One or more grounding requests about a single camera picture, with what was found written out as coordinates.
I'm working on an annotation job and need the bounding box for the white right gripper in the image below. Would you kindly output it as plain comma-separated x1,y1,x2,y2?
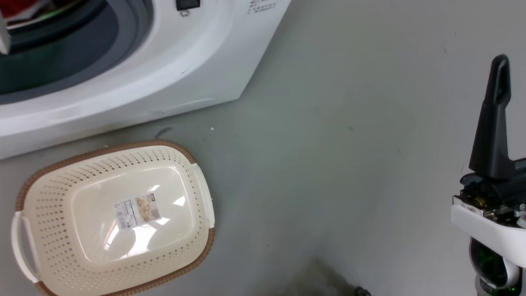
451,54,526,296

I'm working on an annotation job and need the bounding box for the white front-loading washing machine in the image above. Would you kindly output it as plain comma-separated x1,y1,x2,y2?
0,0,292,160

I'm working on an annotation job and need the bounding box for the cream perforated laundry basket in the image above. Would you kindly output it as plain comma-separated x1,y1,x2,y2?
11,140,216,296

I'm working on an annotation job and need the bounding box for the white printed label sticker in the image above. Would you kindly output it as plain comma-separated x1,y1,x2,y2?
247,0,277,15

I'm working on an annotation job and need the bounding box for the product label sticker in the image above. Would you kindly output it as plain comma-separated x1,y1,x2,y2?
113,194,161,231

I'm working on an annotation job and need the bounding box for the grey rubber door seal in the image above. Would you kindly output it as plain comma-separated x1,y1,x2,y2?
0,0,154,105

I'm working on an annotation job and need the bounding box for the red garment in drum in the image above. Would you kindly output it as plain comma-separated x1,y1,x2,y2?
0,0,54,22

